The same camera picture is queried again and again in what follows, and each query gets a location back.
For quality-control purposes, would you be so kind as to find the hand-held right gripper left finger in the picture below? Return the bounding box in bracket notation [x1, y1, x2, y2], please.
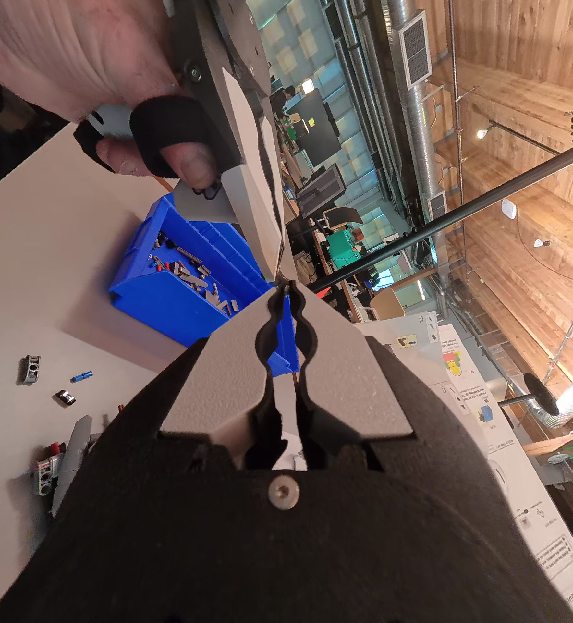
[160, 286, 286, 457]

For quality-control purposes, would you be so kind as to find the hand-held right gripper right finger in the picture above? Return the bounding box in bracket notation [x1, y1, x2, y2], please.
[290, 280, 413, 441]

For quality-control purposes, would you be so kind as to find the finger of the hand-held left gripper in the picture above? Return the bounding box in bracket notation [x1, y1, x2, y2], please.
[260, 118, 287, 240]
[221, 67, 283, 281]

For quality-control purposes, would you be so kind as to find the blue plastic bin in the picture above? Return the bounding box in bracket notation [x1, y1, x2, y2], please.
[109, 194, 300, 378]

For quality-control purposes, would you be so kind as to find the pile of lego pieces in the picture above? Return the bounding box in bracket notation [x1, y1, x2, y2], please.
[149, 233, 242, 314]

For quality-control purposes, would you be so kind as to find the lego instruction booklet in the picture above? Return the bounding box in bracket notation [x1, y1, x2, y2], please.
[355, 311, 573, 615]

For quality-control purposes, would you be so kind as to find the partly built lego car model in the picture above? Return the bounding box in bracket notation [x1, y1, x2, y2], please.
[33, 414, 108, 518]

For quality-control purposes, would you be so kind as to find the grey lego connector piece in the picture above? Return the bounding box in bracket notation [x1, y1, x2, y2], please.
[18, 355, 42, 386]

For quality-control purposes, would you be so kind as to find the person's left hand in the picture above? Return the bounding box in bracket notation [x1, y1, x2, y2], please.
[0, 0, 219, 191]

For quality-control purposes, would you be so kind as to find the grey-backed computer monitor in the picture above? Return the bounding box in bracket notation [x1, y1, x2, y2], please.
[295, 163, 347, 221]

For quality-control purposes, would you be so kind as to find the black computer monitor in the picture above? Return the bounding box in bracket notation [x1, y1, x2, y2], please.
[295, 88, 342, 167]

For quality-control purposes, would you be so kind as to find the silver ventilation duct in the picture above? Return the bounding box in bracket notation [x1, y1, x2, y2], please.
[378, 0, 452, 313]

